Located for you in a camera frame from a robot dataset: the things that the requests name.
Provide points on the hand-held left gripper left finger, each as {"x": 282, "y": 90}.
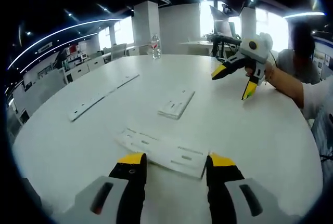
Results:
{"x": 130, "y": 182}

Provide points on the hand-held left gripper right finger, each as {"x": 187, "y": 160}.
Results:
{"x": 221, "y": 182}

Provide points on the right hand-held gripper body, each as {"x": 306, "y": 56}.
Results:
{"x": 256, "y": 50}

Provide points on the wide white socket holder base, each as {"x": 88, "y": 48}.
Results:
{"x": 166, "y": 153}

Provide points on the white slotted socket holder plate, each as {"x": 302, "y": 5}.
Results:
{"x": 168, "y": 116}

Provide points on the long white socket holder strip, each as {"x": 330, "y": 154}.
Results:
{"x": 104, "y": 96}

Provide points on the person's right hand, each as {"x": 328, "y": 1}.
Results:
{"x": 269, "y": 74}

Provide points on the standing desk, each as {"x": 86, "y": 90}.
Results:
{"x": 208, "y": 43}

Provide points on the desk computer monitor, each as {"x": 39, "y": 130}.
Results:
{"x": 222, "y": 27}

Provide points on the small clear water bottle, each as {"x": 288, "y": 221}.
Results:
{"x": 155, "y": 48}

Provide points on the person's striped shirt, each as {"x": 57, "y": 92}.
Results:
{"x": 323, "y": 130}

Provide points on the grey office chair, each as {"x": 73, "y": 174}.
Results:
{"x": 119, "y": 52}

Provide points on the white low cabinet row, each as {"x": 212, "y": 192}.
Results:
{"x": 88, "y": 65}

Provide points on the shelf with boxes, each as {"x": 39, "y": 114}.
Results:
{"x": 74, "y": 53}

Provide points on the ceiling air vent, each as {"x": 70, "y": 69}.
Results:
{"x": 45, "y": 47}

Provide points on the thin curved ceiling light strip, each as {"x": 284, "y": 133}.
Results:
{"x": 52, "y": 35}

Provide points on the blue framed wall board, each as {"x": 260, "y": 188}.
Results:
{"x": 322, "y": 52}

